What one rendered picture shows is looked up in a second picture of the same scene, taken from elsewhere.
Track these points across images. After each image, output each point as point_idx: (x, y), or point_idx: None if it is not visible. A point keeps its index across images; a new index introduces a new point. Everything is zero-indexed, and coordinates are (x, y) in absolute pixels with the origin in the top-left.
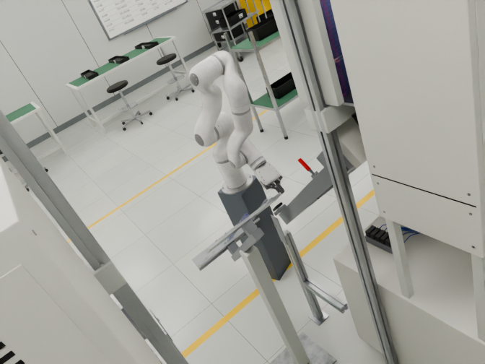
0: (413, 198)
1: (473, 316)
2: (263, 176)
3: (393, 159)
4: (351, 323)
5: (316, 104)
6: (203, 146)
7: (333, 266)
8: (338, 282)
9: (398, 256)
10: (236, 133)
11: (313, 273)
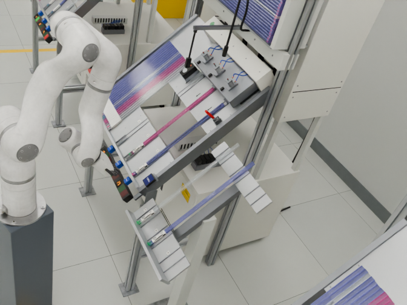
0: (310, 97)
1: (280, 165)
2: (107, 162)
3: (314, 76)
4: (152, 267)
5: (298, 49)
6: (31, 160)
7: (77, 250)
8: (100, 255)
9: (270, 148)
10: (94, 118)
11: (70, 270)
